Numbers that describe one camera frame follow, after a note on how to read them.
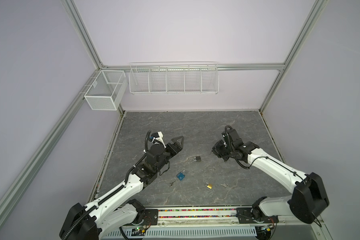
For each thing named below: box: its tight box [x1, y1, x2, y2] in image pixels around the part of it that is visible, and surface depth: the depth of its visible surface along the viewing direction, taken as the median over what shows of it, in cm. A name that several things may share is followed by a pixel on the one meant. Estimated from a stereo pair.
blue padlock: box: [176, 170, 187, 181], surface depth 89 cm
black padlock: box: [192, 156, 201, 162], surface depth 96 cm
